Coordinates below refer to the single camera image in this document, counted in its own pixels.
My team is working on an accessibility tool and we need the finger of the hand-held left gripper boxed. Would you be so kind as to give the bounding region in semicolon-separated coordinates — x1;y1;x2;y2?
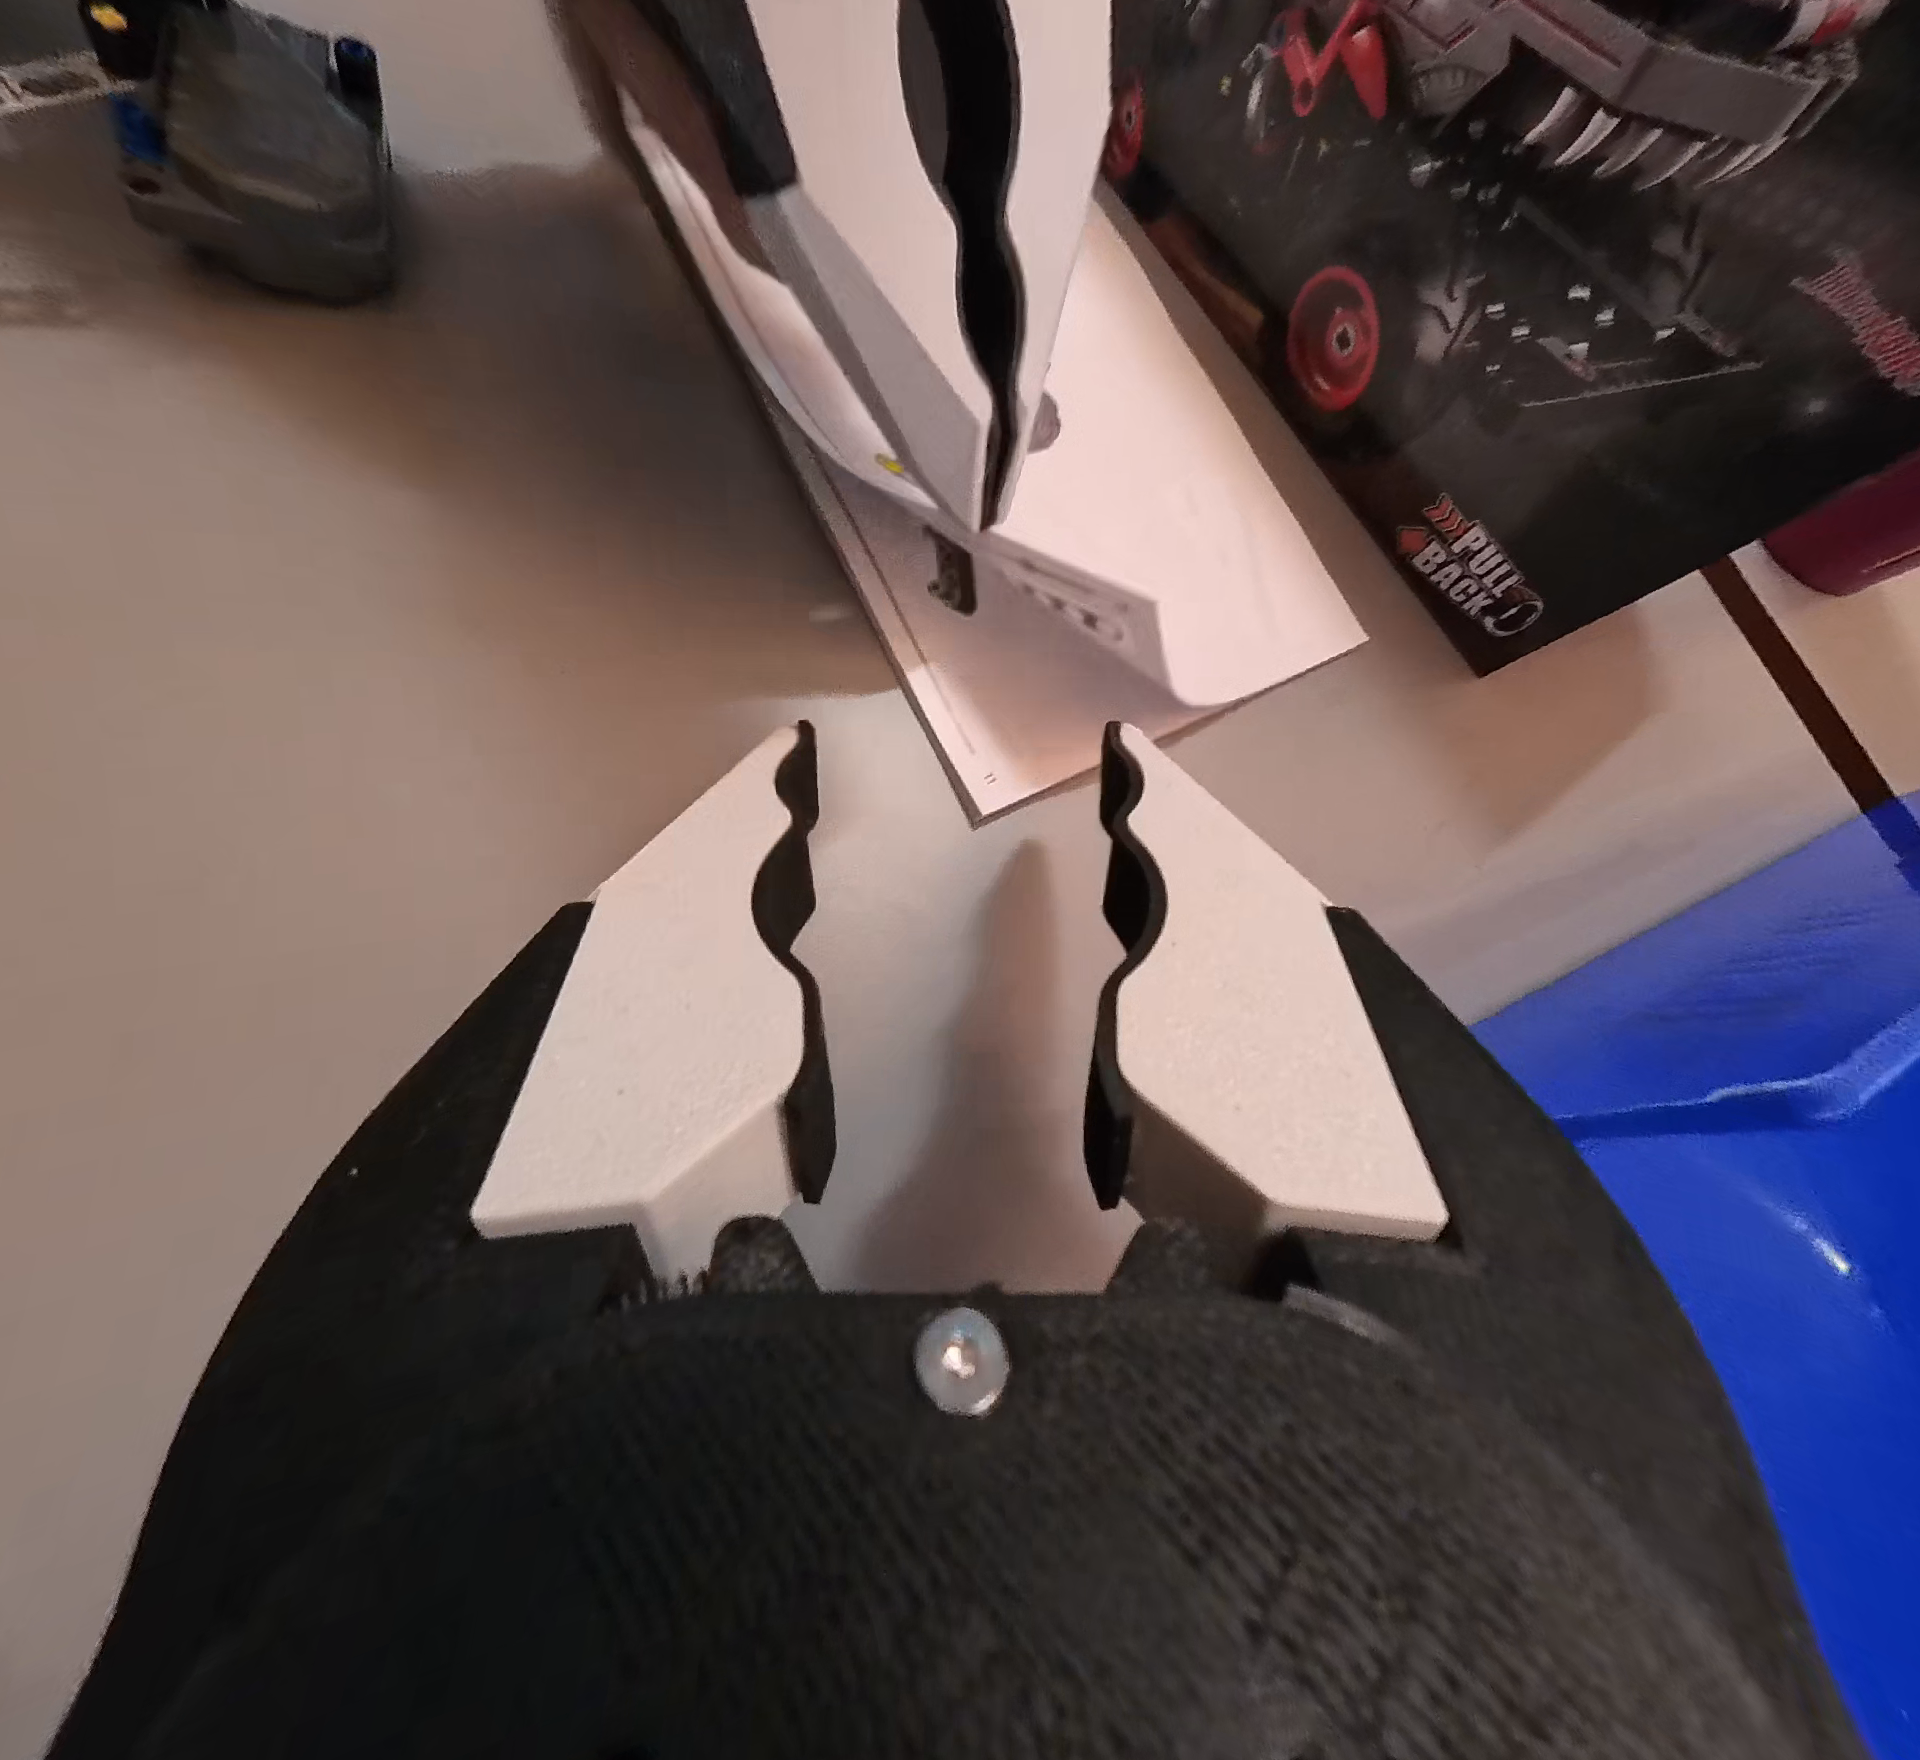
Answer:
697;0;997;535
958;0;1117;494

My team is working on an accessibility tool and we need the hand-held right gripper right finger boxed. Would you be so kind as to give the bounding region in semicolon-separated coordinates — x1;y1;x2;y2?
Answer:
1093;723;1452;1294

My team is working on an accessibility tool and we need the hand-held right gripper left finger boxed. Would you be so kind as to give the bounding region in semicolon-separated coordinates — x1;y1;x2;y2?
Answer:
470;723;839;1278

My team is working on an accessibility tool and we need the grey toy brick assembly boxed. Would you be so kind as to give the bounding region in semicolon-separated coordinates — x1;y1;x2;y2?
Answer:
79;0;404;307

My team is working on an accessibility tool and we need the white instruction booklet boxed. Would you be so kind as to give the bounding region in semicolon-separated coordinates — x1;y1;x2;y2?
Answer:
616;64;1371;829

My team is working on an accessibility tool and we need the blue plastic bin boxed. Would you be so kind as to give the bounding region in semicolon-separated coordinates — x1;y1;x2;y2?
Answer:
1469;790;1920;1760

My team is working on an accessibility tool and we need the black toy set box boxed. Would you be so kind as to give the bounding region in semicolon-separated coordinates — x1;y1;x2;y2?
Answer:
1102;0;1920;677

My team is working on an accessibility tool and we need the maroon tumbler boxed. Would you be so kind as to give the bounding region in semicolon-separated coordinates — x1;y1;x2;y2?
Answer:
1762;447;1920;601

